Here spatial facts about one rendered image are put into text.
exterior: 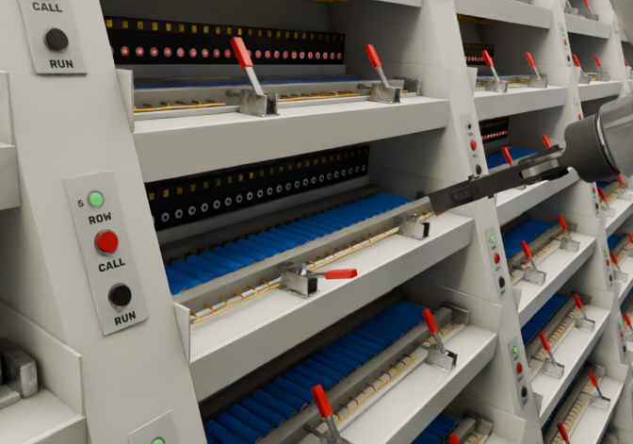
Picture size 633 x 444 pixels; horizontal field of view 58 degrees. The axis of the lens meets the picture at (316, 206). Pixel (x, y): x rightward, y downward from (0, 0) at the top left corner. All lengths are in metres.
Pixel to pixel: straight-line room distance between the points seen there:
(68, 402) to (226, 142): 0.27
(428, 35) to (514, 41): 0.71
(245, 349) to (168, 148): 0.20
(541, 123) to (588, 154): 0.95
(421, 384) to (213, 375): 0.39
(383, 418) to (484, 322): 0.32
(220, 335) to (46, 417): 0.17
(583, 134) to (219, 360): 0.46
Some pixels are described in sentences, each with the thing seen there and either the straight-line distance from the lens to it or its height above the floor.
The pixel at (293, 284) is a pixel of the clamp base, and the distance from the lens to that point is 0.63.
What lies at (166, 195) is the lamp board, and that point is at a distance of 0.69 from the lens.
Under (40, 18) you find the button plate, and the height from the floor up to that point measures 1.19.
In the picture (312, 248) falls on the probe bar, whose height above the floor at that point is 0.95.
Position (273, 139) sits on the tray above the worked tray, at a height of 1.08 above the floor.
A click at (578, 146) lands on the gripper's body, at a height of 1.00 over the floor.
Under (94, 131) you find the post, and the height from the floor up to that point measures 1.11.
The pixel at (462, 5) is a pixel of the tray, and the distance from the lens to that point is 1.15.
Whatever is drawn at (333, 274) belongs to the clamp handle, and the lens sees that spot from 0.60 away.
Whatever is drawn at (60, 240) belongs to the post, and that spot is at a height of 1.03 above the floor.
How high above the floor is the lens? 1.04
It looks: 4 degrees down
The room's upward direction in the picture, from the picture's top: 13 degrees counter-clockwise
